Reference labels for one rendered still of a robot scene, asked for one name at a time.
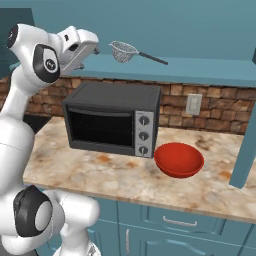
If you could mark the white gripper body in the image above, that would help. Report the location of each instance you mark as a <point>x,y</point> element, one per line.
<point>84,45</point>

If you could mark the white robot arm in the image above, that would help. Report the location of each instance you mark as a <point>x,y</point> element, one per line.
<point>16,140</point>

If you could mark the metal mesh tea strainer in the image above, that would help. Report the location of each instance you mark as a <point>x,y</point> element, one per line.
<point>122,51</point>

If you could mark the red bowl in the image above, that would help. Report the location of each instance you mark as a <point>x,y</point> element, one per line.
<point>179,159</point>

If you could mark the teal base cabinet door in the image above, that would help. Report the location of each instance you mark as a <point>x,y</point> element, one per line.
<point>106,240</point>
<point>156,245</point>

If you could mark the black toaster oven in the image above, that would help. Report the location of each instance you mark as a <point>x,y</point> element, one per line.
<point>106,100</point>

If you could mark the black hob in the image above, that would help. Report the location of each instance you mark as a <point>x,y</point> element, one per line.
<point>38,122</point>

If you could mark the teal drawer front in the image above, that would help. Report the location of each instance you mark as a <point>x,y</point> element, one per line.
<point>206,221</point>

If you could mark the teal wall cabinet door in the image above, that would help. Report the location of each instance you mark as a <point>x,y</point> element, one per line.
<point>8,50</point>
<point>245,153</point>

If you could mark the teal wall cabinet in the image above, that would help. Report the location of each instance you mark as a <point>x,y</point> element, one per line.
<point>200,71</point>

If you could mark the white wall outlet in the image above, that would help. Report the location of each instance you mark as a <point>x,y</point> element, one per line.
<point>194,104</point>

